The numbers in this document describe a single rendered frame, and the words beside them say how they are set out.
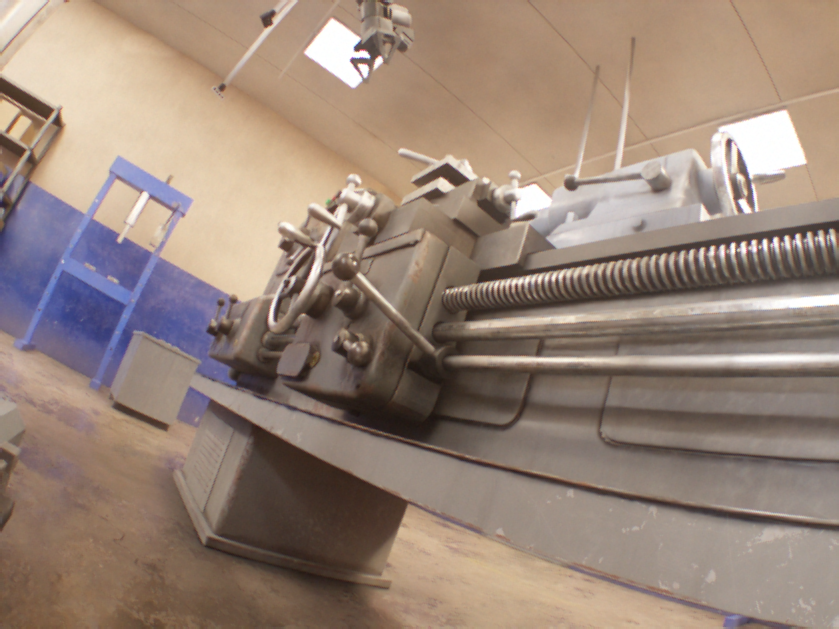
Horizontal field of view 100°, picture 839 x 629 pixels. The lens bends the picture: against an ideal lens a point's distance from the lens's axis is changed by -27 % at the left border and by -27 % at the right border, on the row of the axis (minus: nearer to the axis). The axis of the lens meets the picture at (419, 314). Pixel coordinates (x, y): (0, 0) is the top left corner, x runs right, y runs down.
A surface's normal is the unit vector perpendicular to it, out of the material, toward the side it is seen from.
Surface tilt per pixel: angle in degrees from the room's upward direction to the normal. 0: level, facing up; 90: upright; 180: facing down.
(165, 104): 90
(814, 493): 90
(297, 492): 90
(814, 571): 90
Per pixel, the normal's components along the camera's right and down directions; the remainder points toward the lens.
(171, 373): 0.65, -0.02
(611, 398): -0.75, -0.45
